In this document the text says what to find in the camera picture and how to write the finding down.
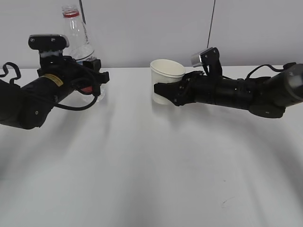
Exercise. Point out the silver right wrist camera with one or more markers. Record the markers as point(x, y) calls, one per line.
point(209, 59)

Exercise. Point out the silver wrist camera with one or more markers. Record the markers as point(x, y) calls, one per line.
point(48, 44)
point(209, 59)

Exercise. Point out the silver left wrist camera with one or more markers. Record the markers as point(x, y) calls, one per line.
point(48, 44)

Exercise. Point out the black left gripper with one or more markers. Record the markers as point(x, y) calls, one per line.
point(80, 77)

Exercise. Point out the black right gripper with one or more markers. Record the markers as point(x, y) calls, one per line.
point(195, 87)

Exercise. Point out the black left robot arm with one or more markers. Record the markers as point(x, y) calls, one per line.
point(27, 107)

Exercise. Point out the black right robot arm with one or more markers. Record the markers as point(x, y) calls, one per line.
point(266, 97)

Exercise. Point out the white paper cup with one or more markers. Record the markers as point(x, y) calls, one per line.
point(165, 71)

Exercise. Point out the clear water bottle red label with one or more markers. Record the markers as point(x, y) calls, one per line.
point(80, 47)

